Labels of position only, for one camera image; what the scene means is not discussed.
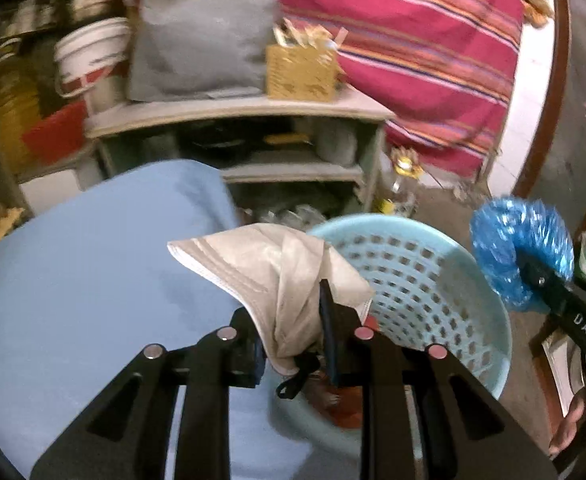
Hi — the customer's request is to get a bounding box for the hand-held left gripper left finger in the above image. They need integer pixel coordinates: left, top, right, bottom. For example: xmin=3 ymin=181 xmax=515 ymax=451
xmin=29 ymin=307 xmax=269 ymax=480

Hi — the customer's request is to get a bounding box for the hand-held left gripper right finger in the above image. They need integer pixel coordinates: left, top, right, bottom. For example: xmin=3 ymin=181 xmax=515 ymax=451
xmin=317 ymin=279 xmax=560 ymax=480

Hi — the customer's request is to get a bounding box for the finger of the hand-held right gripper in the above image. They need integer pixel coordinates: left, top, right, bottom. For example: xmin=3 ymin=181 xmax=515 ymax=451
xmin=515 ymin=248 xmax=572 ymax=314

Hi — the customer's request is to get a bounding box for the blue crinkled plastic wrapper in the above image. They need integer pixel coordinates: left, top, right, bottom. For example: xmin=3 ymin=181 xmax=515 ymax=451
xmin=469 ymin=197 xmax=576 ymax=312

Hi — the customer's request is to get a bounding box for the white face mask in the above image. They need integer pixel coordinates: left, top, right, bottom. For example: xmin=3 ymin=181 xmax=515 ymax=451
xmin=166 ymin=223 xmax=376 ymax=377

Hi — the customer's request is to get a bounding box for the light blue plastic basket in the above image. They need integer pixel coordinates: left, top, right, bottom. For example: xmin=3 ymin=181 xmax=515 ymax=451
xmin=272 ymin=212 xmax=514 ymax=444

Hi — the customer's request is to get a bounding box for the person's right hand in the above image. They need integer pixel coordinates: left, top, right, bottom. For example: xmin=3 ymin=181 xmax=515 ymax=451
xmin=548 ymin=387 xmax=586 ymax=461

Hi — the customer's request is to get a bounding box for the clear bottle yellow label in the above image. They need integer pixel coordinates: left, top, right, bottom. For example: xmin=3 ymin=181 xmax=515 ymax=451
xmin=375 ymin=147 xmax=420 ymax=217

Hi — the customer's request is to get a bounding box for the low wooden shelf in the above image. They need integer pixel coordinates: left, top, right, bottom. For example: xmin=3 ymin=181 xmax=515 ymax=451
xmin=85 ymin=94 xmax=400 ymax=222

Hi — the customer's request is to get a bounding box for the white low cabinet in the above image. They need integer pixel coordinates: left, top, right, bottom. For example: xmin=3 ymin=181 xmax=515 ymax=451
xmin=17 ymin=149 xmax=110 ymax=207

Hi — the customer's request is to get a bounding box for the yellow utensil holder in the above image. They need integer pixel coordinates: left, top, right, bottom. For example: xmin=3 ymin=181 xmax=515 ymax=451
xmin=265 ymin=42 xmax=342 ymax=104

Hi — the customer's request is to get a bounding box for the red striped cloth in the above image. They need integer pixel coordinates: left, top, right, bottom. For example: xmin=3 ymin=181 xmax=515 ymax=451
xmin=122 ymin=0 xmax=524 ymax=179

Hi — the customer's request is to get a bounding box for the red woven basket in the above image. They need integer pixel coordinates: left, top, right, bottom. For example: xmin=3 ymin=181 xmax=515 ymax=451
xmin=22 ymin=102 xmax=90 ymax=164

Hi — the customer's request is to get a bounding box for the bunch of wooden utensils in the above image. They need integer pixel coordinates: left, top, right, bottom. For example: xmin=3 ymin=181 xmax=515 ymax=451
xmin=272 ymin=17 xmax=347 ymax=54

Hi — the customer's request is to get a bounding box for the yellow oil bottle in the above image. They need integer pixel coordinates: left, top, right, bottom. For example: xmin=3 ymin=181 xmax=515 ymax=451
xmin=0 ymin=67 xmax=42 ymax=174

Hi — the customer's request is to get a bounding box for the white plastic bucket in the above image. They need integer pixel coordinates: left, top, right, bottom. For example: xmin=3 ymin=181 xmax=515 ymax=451
xmin=52 ymin=16 xmax=132 ymax=99

